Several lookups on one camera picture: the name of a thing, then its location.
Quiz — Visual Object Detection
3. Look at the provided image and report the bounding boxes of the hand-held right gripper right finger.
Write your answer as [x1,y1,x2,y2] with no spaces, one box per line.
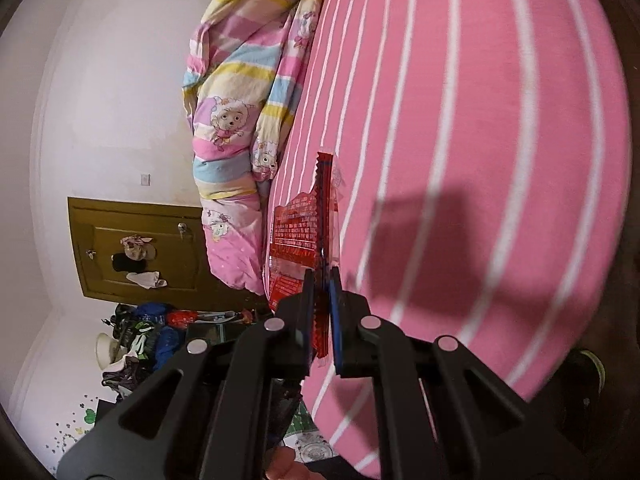
[327,266,593,480]

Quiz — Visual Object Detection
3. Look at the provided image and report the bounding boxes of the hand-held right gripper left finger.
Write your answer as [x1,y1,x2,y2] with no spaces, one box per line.
[56,269,321,480]

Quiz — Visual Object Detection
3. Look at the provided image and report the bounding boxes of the red snack wrapper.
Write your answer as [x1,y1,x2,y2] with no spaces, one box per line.
[267,151,346,361]

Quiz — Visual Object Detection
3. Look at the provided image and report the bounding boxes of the black storage rack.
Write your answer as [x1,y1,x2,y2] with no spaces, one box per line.
[187,317,266,347]

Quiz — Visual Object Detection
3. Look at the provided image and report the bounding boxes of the pink cartoon pillow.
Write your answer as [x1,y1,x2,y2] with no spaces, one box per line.
[200,195,266,296]

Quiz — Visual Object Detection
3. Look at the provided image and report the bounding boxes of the white printed cloth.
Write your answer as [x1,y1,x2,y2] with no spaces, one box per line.
[292,430,343,464]

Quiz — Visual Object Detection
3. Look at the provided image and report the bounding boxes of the pile of clothes and bags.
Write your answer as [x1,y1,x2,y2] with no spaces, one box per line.
[100,302,201,402]

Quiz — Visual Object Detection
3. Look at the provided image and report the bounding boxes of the white hanging cloth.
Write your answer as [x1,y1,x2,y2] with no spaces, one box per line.
[125,271,168,290]

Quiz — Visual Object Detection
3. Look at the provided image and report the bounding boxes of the beige cap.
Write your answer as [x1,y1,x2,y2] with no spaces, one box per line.
[120,234,157,261]

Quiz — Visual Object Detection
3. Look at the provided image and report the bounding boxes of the white bowl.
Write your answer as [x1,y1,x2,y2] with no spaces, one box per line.
[95,332,127,368]

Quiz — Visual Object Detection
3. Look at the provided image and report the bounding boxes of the brown wooden door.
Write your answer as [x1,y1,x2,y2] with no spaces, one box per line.
[67,196,241,311]

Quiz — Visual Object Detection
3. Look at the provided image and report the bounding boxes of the pink striped bed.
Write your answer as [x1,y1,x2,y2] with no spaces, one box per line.
[260,0,633,478]

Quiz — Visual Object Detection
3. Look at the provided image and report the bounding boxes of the black and green shoe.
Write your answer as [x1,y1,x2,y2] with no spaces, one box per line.
[570,347,608,396]

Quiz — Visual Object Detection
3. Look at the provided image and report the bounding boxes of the striped cartoon quilt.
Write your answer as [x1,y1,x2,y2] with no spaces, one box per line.
[181,0,341,201]

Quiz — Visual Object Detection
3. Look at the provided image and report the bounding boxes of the green clover wall stickers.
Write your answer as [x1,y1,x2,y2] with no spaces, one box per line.
[50,395,98,461]

